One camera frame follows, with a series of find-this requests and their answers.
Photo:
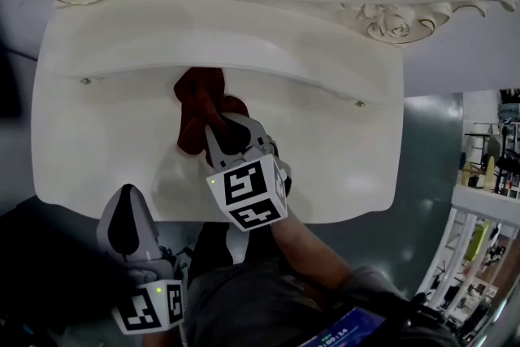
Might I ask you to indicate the white frame rack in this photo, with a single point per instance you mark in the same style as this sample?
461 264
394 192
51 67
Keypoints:
467 201

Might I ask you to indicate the reddish brown cloth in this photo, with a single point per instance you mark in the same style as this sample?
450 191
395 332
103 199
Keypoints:
199 105

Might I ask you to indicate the person's right forearm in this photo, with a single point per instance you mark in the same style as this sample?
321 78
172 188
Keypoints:
308 252

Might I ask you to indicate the black chest-mounted screen device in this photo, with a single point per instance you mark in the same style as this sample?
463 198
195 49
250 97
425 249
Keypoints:
349 331

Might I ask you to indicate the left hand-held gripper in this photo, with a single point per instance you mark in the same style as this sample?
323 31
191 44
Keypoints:
154 309

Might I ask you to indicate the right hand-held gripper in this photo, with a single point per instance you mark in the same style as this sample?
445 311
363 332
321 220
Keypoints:
248 187

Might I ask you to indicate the person's gray shirt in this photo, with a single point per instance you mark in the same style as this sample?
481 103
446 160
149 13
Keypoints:
243 309

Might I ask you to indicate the white dressing table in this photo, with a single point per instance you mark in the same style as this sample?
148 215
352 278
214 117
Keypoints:
325 158

